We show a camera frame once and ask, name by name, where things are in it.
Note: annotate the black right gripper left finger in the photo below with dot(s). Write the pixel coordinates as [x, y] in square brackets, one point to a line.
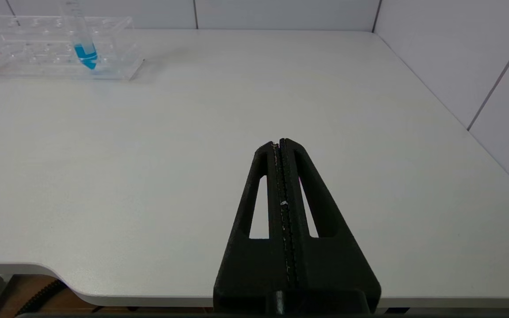
[241, 269]

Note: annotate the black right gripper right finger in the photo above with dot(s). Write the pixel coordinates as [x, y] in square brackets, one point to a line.
[334, 269]

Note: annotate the test tube with blue pigment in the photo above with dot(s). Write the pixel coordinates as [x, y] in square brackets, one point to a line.
[85, 54]

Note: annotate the clear acrylic test tube rack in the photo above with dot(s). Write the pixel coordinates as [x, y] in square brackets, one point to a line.
[16, 53]

